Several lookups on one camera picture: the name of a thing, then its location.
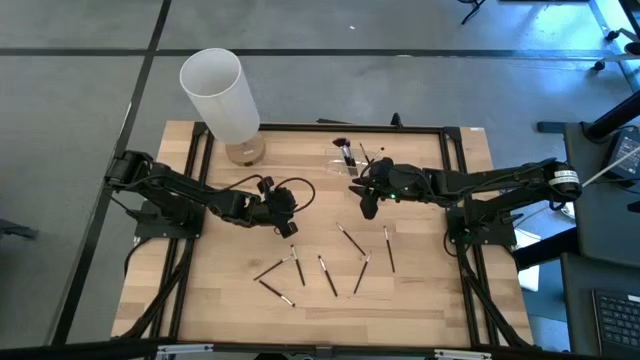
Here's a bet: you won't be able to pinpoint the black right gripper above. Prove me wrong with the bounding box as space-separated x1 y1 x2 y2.
347 157 427 222

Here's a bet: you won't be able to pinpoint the silver aluminium bracket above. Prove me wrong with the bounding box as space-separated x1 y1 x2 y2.
433 348 494 360
156 342 215 357

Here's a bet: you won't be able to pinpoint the black cable bundle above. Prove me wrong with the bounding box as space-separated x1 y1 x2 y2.
455 243 532 350
119 237 197 341

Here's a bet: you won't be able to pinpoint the silver chair base with casters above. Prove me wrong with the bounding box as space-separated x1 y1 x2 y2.
592 27 640 72

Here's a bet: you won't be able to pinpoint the grey chair leg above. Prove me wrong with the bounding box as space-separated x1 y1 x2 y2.
0 217 40 242

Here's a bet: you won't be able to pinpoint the black stand pole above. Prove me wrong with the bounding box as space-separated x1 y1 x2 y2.
537 89 640 144

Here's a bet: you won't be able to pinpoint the clear acrylic brush holder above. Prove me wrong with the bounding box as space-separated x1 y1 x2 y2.
323 146 375 178

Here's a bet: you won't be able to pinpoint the dark grey side desk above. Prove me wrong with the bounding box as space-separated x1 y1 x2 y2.
563 122 640 269
559 252 640 359

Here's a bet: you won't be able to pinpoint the brown fan makeup brush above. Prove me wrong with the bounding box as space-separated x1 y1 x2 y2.
331 137 354 166

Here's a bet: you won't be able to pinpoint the black laptop keyboard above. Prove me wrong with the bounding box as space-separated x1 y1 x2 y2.
591 288 640 359

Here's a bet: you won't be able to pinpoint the black chair base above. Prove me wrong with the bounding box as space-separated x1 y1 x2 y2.
457 0 487 26

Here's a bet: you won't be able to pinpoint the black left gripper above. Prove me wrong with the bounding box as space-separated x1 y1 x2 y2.
256 175 300 240

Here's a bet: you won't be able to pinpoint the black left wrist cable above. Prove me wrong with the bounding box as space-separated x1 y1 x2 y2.
272 176 317 215

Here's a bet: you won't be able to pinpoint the white paper sheet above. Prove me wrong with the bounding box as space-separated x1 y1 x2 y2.
514 227 544 294

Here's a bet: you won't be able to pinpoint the white cable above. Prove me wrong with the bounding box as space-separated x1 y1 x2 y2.
581 146 640 189

